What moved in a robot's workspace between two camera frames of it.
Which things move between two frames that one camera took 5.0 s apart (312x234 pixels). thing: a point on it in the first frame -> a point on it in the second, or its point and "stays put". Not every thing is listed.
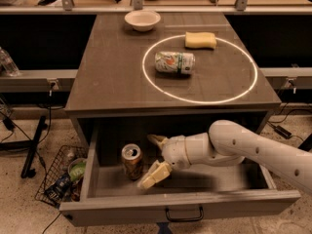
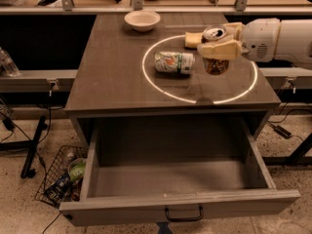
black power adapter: [282, 132] stays put
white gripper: [174, 151] -> [259, 38]
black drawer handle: [184, 219] stays put
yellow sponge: [199, 40] stays put
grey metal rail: [39, 81] stays put
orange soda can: [133, 161] -> [214, 66]
